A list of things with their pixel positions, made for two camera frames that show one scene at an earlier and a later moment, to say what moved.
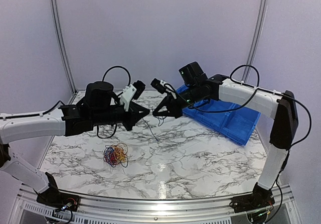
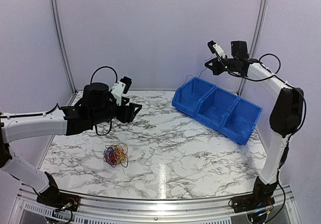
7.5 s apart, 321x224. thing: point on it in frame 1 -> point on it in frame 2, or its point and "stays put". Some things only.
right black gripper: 168,100 -> 215,70
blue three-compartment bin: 234,121 stays put
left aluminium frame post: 58,34 stays put
